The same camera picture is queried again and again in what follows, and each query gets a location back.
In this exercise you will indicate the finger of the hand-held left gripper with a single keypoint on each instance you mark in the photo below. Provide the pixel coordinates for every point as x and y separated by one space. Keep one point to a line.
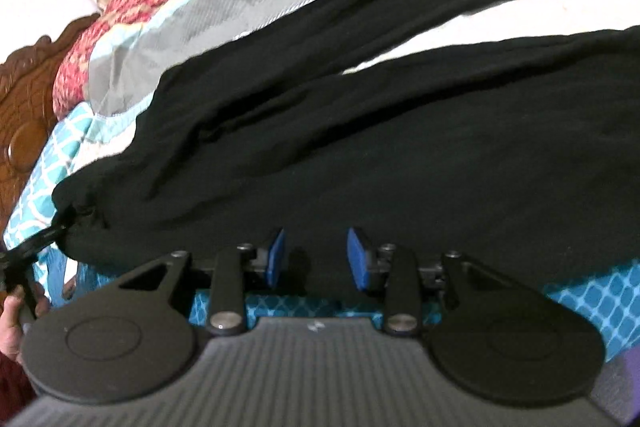
42 238

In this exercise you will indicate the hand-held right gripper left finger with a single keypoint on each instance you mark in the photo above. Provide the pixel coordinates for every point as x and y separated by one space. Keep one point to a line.
278 258

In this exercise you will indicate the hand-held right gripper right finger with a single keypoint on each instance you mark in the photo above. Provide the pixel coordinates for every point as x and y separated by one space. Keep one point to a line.
358 263

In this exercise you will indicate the black pants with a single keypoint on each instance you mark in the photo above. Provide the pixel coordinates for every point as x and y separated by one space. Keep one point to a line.
350 147

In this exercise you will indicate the person's left forearm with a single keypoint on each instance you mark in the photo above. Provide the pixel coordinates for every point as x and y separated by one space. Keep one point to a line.
11 382

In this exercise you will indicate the person's left hand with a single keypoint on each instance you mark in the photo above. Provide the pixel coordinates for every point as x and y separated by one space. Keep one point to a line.
12 332

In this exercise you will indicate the teal lattice bed sheet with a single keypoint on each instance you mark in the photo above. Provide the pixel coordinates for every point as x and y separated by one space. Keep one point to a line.
55 147

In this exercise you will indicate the carved wooden headboard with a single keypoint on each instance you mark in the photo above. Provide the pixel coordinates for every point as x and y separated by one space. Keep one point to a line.
25 107

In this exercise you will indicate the red patterned quilt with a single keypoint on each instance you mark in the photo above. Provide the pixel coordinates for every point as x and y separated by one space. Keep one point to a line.
125 19

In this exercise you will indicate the striped patchwork bedspread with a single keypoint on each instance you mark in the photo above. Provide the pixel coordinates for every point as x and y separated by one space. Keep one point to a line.
225 7

